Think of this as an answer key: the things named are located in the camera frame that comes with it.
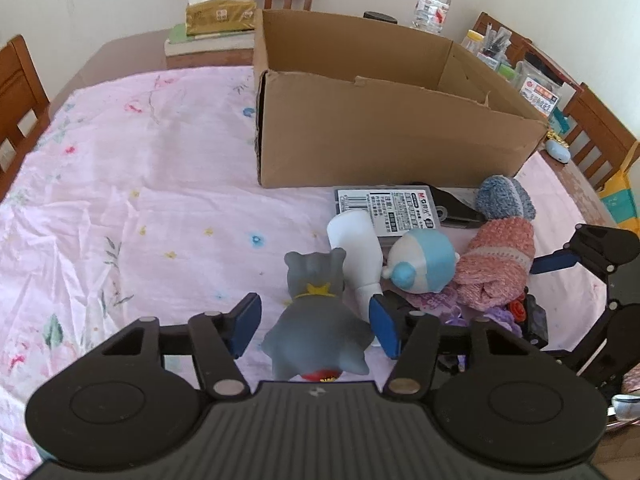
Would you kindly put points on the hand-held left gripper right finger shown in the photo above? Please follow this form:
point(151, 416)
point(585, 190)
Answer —
point(385, 327)

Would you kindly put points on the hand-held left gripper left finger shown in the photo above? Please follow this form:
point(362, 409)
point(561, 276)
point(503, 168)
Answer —
point(247, 327)

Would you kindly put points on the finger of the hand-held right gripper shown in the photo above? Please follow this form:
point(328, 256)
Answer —
point(617, 335)
point(552, 263)

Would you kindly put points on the pink and blue knit sock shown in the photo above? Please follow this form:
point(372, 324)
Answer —
point(500, 255)

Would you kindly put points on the black toy with red wheels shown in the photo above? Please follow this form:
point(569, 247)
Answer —
point(535, 317)

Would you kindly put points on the grey cat toy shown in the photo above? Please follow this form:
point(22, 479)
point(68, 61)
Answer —
point(315, 320)

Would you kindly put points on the blue and white doll toy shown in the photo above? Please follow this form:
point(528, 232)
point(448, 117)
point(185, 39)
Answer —
point(425, 260)

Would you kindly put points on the white plastic bottle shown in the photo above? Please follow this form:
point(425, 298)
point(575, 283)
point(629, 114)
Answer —
point(352, 245)

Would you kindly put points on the clear plastic case barcode label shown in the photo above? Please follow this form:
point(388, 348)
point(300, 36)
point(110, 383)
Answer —
point(380, 205)

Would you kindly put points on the brown cardboard box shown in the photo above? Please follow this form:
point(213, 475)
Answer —
point(380, 130)

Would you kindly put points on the light blue small case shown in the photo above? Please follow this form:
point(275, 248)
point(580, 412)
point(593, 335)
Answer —
point(557, 151)

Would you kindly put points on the gold ornament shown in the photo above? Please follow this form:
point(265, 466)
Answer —
point(552, 136)

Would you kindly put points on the teal plastic container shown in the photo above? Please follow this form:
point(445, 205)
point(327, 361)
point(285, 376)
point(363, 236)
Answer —
point(560, 122)

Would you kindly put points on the pink floral tablecloth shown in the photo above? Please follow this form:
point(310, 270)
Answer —
point(150, 200)

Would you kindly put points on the clear box orange label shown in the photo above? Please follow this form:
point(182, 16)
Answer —
point(540, 95)

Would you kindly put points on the green plastic container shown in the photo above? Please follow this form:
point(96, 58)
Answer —
point(507, 72)

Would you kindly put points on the clear pen holder with pens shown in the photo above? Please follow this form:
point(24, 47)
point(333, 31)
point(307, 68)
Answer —
point(495, 47)

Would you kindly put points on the beige cover book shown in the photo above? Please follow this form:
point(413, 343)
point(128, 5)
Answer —
point(215, 46)

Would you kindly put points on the clear water bottle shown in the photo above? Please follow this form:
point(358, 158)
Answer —
point(430, 7)

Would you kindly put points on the green cover book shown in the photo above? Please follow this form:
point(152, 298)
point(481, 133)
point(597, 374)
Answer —
point(177, 34)

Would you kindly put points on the golden tissue pack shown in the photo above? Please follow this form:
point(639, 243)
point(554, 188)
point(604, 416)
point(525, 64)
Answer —
point(220, 17)

